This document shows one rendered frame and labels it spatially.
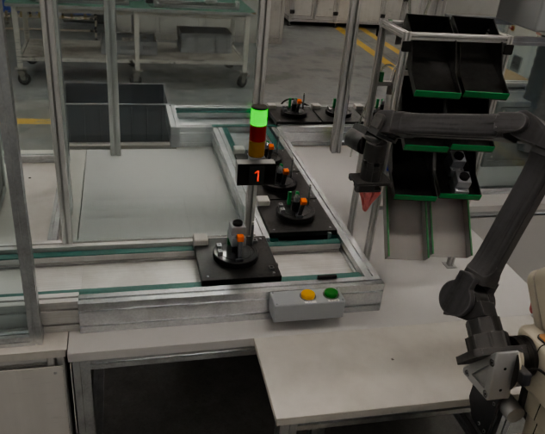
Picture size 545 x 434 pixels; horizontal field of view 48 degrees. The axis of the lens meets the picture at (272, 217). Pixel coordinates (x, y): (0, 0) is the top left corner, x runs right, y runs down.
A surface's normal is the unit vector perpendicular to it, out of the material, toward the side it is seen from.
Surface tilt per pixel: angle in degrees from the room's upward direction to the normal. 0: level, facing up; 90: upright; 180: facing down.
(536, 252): 90
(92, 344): 0
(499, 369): 82
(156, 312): 90
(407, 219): 45
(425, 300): 0
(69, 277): 0
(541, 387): 90
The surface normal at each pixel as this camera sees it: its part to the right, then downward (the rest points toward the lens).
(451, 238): 0.09, -0.29
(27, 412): 0.22, 0.48
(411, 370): 0.08, -0.88
